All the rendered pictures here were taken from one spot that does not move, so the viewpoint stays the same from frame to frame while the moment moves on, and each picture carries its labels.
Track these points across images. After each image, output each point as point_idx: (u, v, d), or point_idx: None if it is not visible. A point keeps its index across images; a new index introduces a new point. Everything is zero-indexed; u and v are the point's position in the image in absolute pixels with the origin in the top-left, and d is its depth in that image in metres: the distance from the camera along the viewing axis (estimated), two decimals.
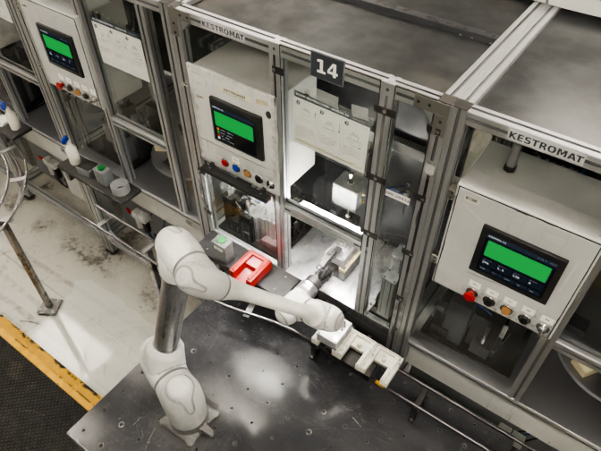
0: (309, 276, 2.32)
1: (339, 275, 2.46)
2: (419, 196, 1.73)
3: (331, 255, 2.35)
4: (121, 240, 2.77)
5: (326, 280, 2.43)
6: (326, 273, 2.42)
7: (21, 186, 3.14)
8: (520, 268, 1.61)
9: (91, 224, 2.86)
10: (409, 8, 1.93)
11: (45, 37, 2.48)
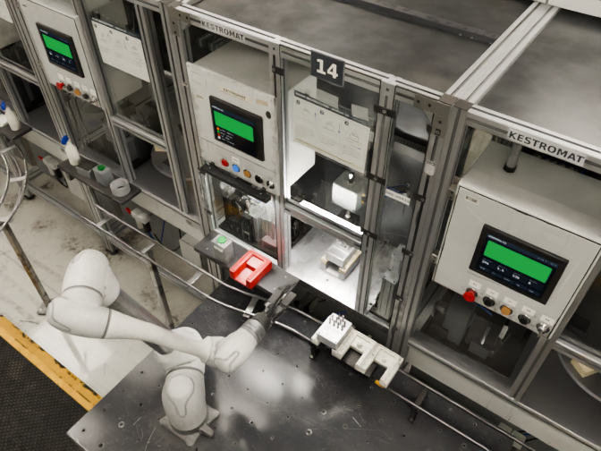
0: (257, 315, 2.04)
1: (339, 275, 2.46)
2: (419, 196, 1.73)
3: (282, 290, 2.06)
4: (121, 240, 2.77)
5: (279, 317, 2.15)
6: (278, 309, 2.14)
7: (21, 186, 3.14)
8: (520, 268, 1.61)
9: (91, 224, 2.86)
10: (409, 8, 1.93)
11: (45, 37, 2.48)
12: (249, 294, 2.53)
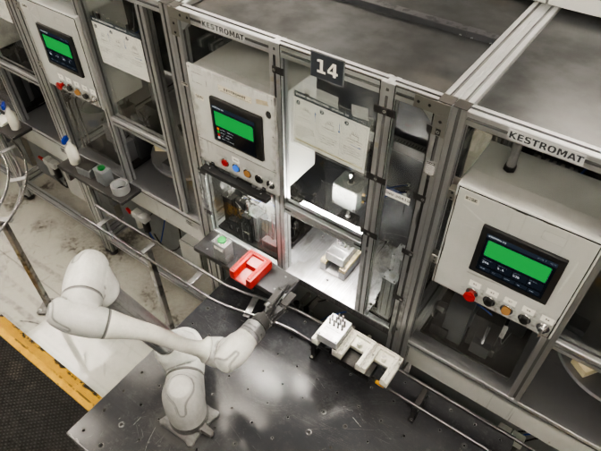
0: (257, 315, 2.04)
1: (339, 275, 2.46)
2: (419, 196, 1.73)
3: (282, 290, 2.07)
4: (121, 240, 2.77)
5: (279, 317, 2.15)
6: (278, 309, 2.14)
7: (21, 186, 3.14)
8: (520, 268, 1.61)
9: (91, 224, 2.86)
10: (409, 8, 1.93)
11: (45, 37, 2.48)
12: (249, 294, 2.53)
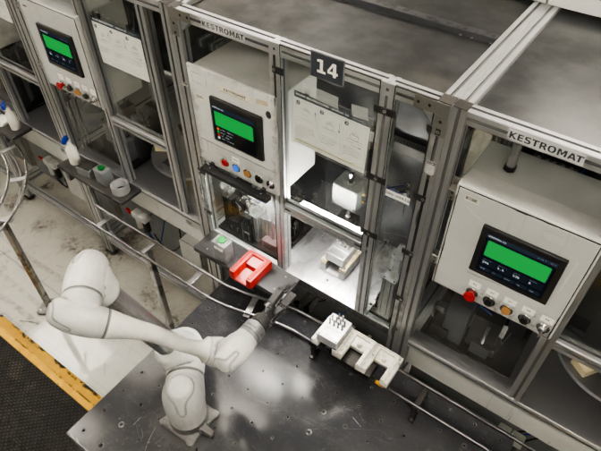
0: (257, 315, 2.04)
1: (339, 275, 2.46)
2: (419, 196, 1.73)
3: (282, 290, 2.07)
4: (121, 240, 2.77)
5: (279, 317, 2.15)
6: (278, 309, 2.14)
7: (21, 186, 3.14)
8: (520, 268, 1.61)
9: (91, 224, 2.86)
10: (409, 8, 1.93)
11: (45, 37, 2.48)
12: (249, 294, 2.53)
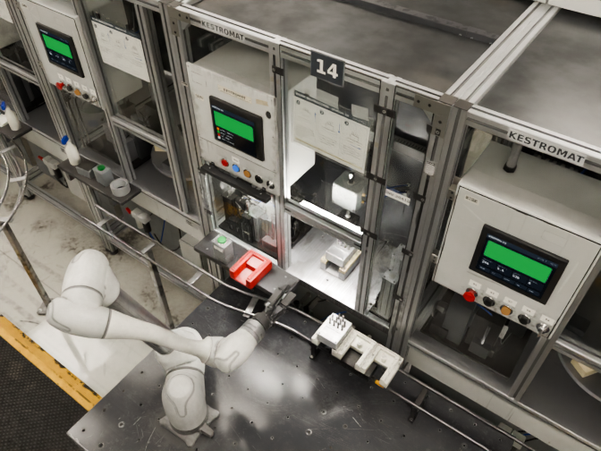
0: (257, 315, 2.04)
1: (339, 275, 2.46)
2: (419, 196, 1.73)
3: (282, 290, 2.07)
4: (121, 240, 2.77)
5: (279, 317, 2.15)
6: (278, 309, 2.14)
7: (21, 186, 3.14)
8: (520, 268, 1.61)
9: (91, 224, 2.86)
10: (409, 8, 1.93)
11: (45, 37, 2.48)
12: (249, 294, 2.53)
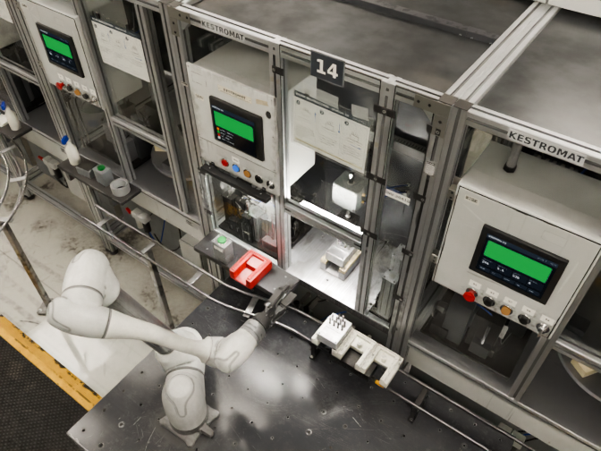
0: (257, 315, 2.04)
1: (339, 275, 2.46)
2: (419, 196, 1.73)
3: (282, 290, 2.06)
4: (121, 240, 2.77)
5: (279, 317, 2.15)
6: (278, 310, 2.14)
7: (21, 186, 3.14)
8: (520, 268, 1.61)
9: (91, 224, 2.86)
10: (409, 8, 1.93)
11: (45, 37, 2.48)
12: (249, 294, 2.53)
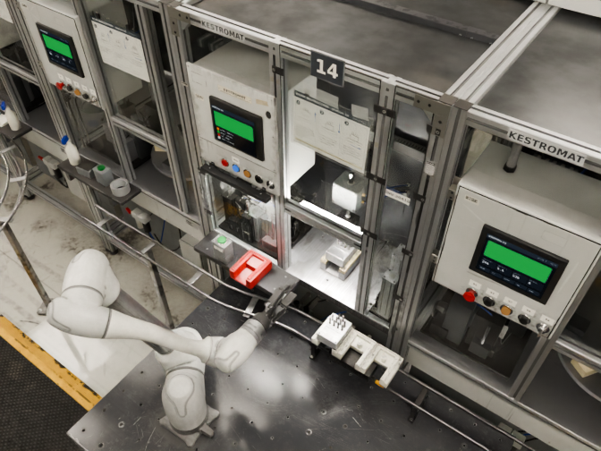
0: (257, 315, 2.04)
1: (339, 275, 2.46)
2: (419, 196, 1.73)
3: (282, 290, 2.07)
4: (121, 240, 2.77)
5: (279, 317, 2.15)
6: (278, 309, 2.14)
7: (21, 186, 3.14)
8: (520, 268, 1.61)
9: (91, 224, 2.86)
10: (409, 8, 1.93)
11: (45, 37, 2.48)
12: (249, 294, 2.53)
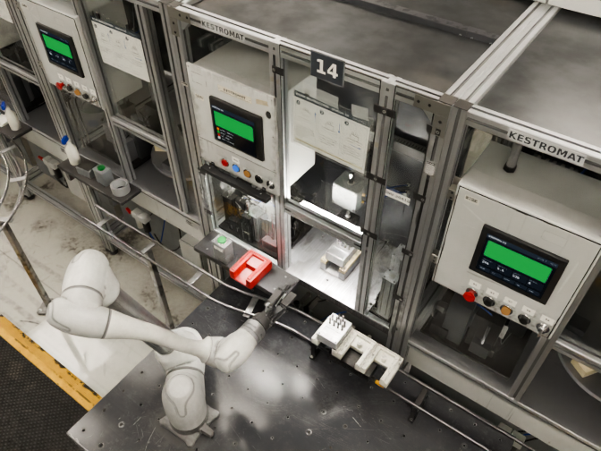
0: (257, 315, 2.04)
1: (339, 275, 2.46)
2: (419, 196, 1.73)
3: (282, 290, 2.06)
4: (121, 240, 2.77)
5: (279, 317, 2.15)
6: (278, 309, 2.14)
7: (21, 186, 3.14)
8: (520, 268, 1.61)
9: (91, 224, 2.86)
10: (409, 8, 1.93)
11: (45, 37, 2.48)
12: (249, 294, 2.53)
